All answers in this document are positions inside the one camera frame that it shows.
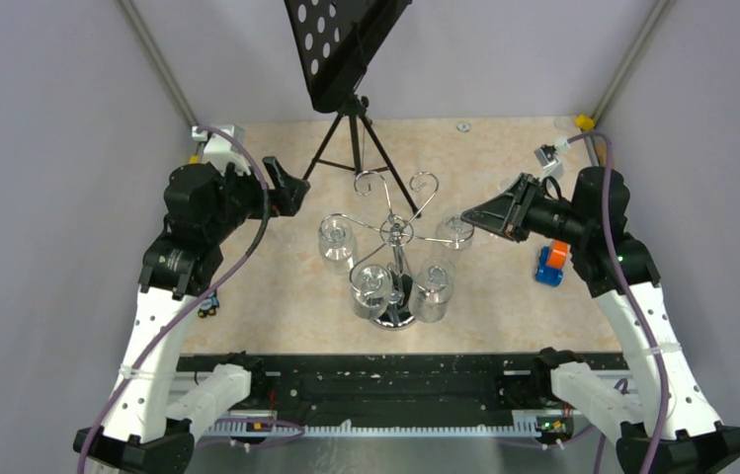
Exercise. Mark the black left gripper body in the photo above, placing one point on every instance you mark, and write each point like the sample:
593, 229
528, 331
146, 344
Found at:
243, 197

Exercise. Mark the clear wine glass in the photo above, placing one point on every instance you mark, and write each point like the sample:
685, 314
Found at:
455, 233
371, 287
337, 244
507, 208
432, 291

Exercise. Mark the blue owl sticker toy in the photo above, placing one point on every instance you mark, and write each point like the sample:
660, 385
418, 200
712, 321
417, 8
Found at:
209, 306

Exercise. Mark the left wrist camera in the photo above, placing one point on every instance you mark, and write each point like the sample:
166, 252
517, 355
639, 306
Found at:
214, 149

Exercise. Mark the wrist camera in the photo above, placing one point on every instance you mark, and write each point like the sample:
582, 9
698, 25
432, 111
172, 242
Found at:
549, 157
214, 149

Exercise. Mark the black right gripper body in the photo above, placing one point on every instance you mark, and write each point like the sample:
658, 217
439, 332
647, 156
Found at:
545, 216

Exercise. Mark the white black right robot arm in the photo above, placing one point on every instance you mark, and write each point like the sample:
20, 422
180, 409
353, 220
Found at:
671, 427

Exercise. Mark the blue orange toy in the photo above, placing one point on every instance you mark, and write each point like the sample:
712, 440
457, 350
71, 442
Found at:
550, 263

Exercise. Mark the yellow corner clip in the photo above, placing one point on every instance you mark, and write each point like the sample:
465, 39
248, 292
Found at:
584, 123

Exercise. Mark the chrome wine glass rack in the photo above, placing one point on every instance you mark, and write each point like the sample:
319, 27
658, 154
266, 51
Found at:
394, 244

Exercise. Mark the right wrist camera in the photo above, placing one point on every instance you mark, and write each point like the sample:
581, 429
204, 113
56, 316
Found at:
549, 157

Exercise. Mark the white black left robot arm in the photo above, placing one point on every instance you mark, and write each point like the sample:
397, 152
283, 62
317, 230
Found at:
140, 428

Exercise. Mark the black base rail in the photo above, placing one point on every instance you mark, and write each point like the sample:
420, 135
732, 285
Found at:
388, 391

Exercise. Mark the black music stand tripod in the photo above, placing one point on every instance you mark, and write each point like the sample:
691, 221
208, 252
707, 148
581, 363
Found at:
335, 42

